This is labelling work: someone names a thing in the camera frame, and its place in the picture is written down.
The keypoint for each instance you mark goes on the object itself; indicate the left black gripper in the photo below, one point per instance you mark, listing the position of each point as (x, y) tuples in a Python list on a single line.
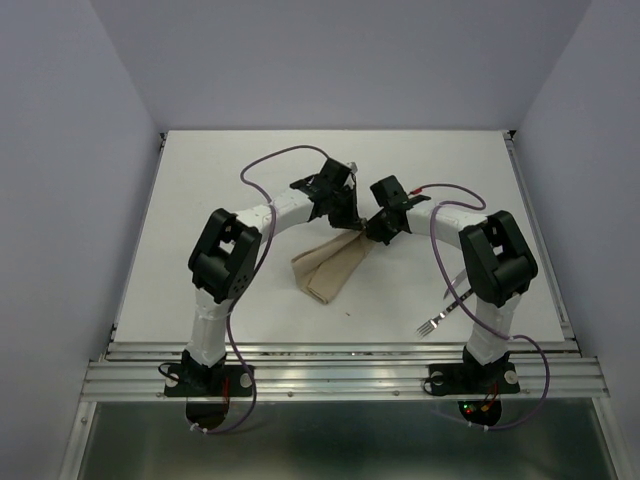
[(350, 219)]

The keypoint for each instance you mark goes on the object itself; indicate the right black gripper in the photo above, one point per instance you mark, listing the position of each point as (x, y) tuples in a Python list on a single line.
[(374, 232)]

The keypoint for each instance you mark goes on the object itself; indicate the beige cloth napkin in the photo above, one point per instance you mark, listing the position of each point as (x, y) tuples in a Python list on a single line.
[(322, 272)]

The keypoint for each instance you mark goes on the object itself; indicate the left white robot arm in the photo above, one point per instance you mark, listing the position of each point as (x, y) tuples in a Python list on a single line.
[(229, 250)]

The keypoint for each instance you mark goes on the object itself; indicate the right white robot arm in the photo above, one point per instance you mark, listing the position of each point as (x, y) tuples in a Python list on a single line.
[(498, 262)]

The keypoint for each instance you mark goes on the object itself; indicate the steel knife black handle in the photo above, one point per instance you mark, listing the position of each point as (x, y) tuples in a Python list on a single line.
[(458, 279)]

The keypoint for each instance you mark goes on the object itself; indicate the steel fork black handle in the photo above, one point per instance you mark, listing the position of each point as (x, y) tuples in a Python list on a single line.
[(432, 323)]

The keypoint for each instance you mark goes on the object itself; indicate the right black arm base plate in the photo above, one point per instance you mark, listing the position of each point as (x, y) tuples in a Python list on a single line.
[(446, 379)]

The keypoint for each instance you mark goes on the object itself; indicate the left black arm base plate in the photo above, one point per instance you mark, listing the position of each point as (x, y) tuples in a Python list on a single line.
[(221, 381)]

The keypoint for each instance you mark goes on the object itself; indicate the aluminium front rail frame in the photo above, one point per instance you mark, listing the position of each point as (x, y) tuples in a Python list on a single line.
[(324, 372)]

